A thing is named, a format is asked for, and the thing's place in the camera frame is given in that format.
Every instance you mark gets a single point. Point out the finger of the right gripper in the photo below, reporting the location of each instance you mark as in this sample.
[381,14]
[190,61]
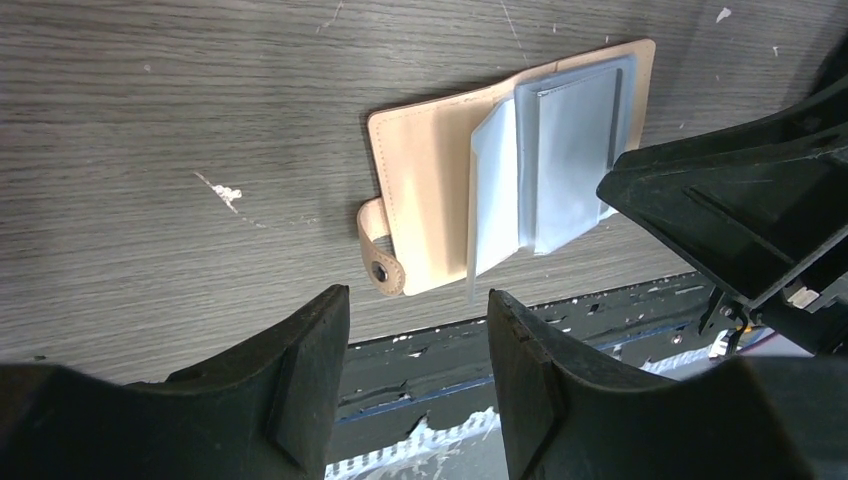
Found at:
[753,207]

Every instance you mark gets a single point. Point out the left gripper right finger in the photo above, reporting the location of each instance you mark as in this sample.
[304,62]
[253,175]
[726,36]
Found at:
[569,411]

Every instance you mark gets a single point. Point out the beige leather card holder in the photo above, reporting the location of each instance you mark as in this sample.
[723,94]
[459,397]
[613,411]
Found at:
[468,180]

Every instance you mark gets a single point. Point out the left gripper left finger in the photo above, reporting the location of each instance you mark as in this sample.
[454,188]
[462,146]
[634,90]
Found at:
[262,409]

